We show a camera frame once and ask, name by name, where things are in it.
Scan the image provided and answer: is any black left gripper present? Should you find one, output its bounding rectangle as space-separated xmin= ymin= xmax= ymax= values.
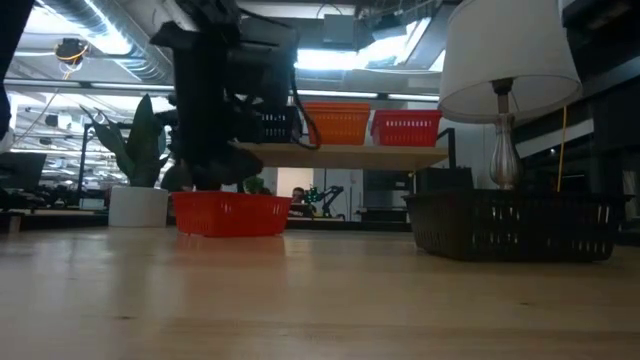
xmin=149 ymin=22 xmax=265 ymax=193

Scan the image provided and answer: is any red plastic basket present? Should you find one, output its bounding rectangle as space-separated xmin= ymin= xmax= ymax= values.
xmin=370 ymin=109 xmax=444 ymax=148
xmin=171 ymin=190 xmax=293 ymax=238

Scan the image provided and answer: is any black plastic basket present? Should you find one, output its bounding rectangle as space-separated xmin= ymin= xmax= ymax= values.
xmin=259 ymin=106 xmax=304 ymax=145
xmin=402 ymin=188 xmax=629 ymax=263

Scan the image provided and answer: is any wooden shelf with black legs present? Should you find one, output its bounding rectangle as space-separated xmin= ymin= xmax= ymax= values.
xmin=237 ymin=127 xmax=457 ymax=174

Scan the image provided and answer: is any small green background plant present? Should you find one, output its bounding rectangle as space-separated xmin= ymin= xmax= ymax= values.
xmin=243 ymin=175 xmax=271 ymax=196

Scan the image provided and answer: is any green artificial plant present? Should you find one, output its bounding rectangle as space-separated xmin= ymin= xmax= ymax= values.
xmin=79 ymin=93 xmax=174 ymax=189

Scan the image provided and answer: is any white plant pot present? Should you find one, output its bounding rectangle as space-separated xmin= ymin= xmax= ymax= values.
xmin=107 ymin=185 xmax=170 ymax=229

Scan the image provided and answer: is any person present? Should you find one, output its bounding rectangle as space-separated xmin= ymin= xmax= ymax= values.
xmin=289 ymin=186 xmax=309 ymax=217

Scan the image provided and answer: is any black round hanging device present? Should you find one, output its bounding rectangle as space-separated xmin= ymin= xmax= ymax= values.
xmin=53 ymin=38 xmax=91 ymax=66

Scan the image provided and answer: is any black monitor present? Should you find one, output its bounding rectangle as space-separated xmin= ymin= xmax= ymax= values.
xmin=0 ymin=152 xmax=48 ymax=191

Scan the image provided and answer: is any silver lamp base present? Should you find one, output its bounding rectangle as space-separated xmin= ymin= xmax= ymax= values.
xmin=488 ymin=77 xmax=525 ymax=191

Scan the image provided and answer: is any white lamp shade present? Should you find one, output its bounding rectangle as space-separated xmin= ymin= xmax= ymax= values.
xmin=437 ymin=0 xmax=584 ymax=125

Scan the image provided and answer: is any thin yellow cable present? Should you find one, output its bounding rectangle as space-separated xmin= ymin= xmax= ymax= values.
xmin=556 ymin=104 xmax=569 ymax=194

